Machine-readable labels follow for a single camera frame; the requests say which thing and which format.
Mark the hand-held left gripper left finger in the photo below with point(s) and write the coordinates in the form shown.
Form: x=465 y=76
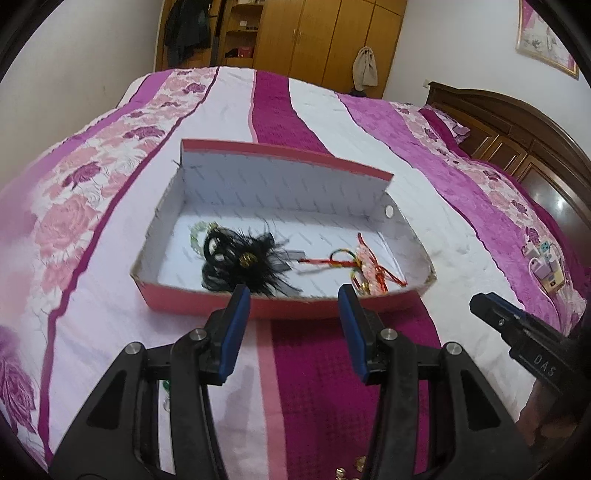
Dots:
x=233 y=332

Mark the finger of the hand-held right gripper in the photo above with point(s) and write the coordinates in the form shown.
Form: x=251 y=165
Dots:
x=494 y=323
x=517 y=309

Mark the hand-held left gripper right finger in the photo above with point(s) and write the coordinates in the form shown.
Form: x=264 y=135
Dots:
x=353 y=332

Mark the black feather hair accessory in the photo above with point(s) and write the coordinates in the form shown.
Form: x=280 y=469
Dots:
x=244 y=263

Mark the red gold tassel ornament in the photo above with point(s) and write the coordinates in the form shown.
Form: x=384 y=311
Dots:
x=318 y=262

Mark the red cardboard box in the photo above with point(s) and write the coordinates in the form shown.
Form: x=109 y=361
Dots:
x=277 y=184

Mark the person's right hand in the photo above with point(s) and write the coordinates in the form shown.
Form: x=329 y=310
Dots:
x=540 y=415

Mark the white charger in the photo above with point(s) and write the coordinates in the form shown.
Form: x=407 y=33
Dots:
x=538 y=267

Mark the chargers and plugs cluster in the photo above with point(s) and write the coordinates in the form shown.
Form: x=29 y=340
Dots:
x=554 y=274

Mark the gold pendant earring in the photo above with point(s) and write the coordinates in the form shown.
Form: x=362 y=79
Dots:
x=360 y=462

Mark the pearl and gold brooch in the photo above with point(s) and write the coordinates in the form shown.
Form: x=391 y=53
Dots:
x=340 y=471

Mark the dark wooden headboard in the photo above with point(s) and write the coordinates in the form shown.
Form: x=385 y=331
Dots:
x=531 y=138

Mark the purple floral pillow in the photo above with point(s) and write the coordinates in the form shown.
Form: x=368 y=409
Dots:
x=445 y=122

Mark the beige hanging bag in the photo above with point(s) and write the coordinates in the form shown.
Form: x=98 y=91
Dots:
x=364 y=69

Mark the red shelf box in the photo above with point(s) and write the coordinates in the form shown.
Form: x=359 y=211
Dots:
x=240 y=51

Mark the wooden wardrobe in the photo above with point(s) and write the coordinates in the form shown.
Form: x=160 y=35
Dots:
x=314 y=37

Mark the dark hanging jackets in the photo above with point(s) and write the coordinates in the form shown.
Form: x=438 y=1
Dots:
x=184 y=32

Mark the framed wall picture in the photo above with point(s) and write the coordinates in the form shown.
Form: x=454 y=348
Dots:
x=547 y=37

